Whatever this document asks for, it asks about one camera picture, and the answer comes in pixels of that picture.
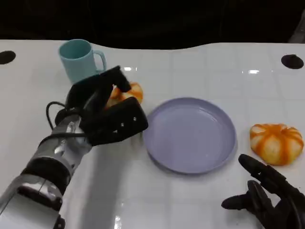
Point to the lilac plate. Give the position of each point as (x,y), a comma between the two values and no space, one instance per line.
(190,136)

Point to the pale green mug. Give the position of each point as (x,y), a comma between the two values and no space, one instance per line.
(78,62)

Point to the orange white toy bread roll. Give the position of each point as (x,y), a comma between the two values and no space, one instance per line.
(276,143)
(136,91)

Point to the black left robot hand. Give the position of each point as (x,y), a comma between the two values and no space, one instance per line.
(112,124)

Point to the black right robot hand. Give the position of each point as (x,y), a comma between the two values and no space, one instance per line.
(274,190)

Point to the black curtain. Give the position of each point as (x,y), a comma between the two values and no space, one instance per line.
(143,19)

